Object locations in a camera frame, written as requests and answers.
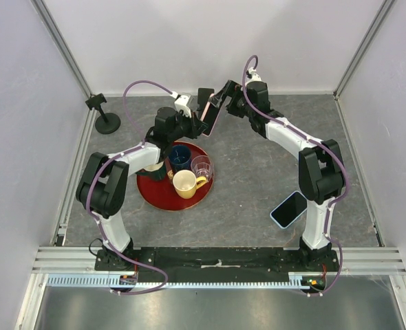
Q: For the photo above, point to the black round-base phone holder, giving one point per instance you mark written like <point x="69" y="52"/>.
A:
<point x="106" y="123"/>

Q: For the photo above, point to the green mug cream inside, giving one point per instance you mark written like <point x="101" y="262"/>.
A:
<point x="155" y="172"/>

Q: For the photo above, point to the phone in blue case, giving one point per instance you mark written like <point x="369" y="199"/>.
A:
<point x="289" y="210"/>

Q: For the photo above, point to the clear plastic cup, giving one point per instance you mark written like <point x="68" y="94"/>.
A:
<point x="202" y="166"/>

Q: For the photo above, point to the red round tray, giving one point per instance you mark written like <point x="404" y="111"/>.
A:
<point x="162" y="194"/>

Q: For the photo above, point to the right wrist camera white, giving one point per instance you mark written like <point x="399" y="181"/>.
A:
<point x="252" y="76"/>

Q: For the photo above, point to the phone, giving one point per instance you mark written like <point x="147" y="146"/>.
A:
<point x="289" y="210"/>
<point x="209" y="117"/>

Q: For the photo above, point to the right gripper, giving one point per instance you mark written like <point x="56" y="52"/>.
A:
<point x="233" y="90"/>

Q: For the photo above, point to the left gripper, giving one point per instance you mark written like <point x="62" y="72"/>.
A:
<point x="196" y="126"/>

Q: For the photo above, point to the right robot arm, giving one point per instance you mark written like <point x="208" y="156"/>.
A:
<point x="321" y="173"/>

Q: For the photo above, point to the dark blue mug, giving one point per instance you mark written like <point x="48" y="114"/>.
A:
<point x="180" y="158"/>

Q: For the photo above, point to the yellow mug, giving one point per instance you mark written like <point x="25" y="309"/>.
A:
<point x="186" y="183"/>

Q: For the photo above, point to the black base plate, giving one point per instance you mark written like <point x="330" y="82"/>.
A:
<point x="231" y="264"/>

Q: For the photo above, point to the grey cable duct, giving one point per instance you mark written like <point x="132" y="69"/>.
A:
<point x="117" y="281"/>

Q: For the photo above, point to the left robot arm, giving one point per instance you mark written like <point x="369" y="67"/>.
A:
<point x="103" y="184"/>

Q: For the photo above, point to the black folding phone stand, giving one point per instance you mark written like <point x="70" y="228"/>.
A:
<point x="203" y="95"/>

